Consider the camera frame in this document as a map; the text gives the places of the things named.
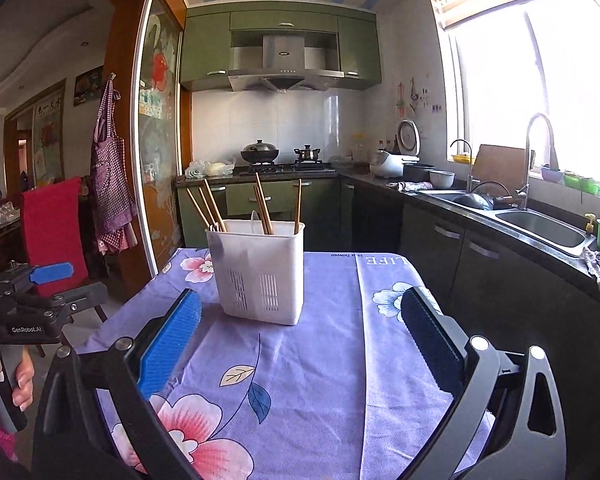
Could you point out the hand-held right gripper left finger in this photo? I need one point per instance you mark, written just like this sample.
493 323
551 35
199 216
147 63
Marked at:
172 345

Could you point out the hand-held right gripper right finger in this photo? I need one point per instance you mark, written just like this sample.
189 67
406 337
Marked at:
430 345

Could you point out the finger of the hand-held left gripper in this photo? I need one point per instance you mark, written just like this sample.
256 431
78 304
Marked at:
85 292
52 272

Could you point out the white plastic utensil holder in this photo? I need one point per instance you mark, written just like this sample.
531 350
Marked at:
260 260

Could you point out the clear plastic spoon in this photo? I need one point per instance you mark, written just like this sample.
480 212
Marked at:
253 217

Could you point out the bundle of wooden chopsticks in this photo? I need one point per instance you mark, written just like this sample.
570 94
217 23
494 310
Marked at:
298 205

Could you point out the person's left hand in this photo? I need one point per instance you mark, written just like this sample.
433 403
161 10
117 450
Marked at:
24 375

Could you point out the red covered wooden chair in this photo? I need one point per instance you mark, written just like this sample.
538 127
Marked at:
50 220

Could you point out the dark base cabinets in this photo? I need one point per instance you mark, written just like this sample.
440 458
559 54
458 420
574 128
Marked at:
480 280

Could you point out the checked purple apron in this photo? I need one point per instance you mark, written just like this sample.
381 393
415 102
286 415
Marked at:
110 185

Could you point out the purple floral tablecloth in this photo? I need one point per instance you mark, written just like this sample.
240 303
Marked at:
305 385

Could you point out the steel double sink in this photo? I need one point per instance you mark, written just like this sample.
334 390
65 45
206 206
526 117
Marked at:
540 230

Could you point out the crumpled dish cloth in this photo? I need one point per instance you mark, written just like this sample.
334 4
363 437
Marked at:
410 186

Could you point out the white bowl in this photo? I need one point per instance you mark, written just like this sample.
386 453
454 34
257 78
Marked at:
441 180

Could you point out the green base cabinet with drawers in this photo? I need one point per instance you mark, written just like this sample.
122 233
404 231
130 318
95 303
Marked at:
325 210

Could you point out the black inner pot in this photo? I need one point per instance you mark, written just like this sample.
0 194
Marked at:
417 172

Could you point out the small curved faucet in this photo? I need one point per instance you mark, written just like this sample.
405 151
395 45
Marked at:
470 170

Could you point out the white plastic bag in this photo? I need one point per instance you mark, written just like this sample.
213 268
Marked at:
215 167

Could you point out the flower print sliding door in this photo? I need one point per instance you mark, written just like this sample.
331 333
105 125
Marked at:
160 125

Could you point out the white rice cooker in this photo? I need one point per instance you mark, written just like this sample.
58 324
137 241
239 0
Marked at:
387 164

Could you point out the yellow basket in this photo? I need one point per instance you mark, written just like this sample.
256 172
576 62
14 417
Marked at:
462 159

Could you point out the wooden cutting board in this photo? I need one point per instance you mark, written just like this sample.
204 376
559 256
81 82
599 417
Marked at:
500 167

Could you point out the yellow pump bottle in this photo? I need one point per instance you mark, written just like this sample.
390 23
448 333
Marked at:
590 222

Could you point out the clear plastic bottle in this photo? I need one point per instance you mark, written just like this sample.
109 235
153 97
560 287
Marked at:
360 147

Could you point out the black lidded wok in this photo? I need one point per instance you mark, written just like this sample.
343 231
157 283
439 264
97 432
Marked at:
260 152

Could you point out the black gas stove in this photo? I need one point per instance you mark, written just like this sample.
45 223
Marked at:
290 167

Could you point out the green windowsill containers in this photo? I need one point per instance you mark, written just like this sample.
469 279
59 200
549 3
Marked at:
580 182

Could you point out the small steel pot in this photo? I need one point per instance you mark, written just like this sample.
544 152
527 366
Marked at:
307 154

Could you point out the tall steel faucet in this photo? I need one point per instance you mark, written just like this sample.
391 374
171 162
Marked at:
540 120

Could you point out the kitchen window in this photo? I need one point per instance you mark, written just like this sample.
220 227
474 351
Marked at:
555 70

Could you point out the steel range hood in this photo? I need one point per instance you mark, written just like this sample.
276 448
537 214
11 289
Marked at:
284 50

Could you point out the calligraphy wall hanging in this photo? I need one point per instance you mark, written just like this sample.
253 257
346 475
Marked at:
49 135

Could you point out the dark wall picture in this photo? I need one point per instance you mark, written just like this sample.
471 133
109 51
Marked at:
88 85

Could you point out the hanging wall ornament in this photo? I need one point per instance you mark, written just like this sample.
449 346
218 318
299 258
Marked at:
401 95

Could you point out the green wall cabinets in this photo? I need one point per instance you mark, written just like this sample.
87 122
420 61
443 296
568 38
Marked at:
205 45

